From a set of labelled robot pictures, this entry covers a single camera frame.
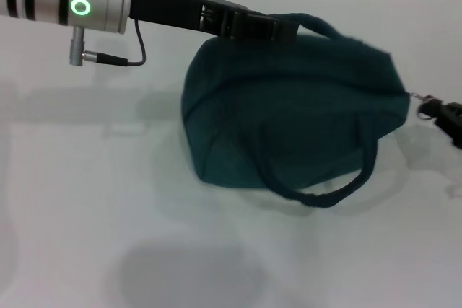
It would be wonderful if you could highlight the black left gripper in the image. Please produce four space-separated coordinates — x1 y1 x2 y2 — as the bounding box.
129 0 300 43

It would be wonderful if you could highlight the dark teal insulated lunch bag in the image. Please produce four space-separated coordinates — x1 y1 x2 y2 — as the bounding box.
182 12 437 210

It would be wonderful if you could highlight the left arm cable with connector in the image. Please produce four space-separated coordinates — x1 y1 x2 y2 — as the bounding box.
69 19 147 68

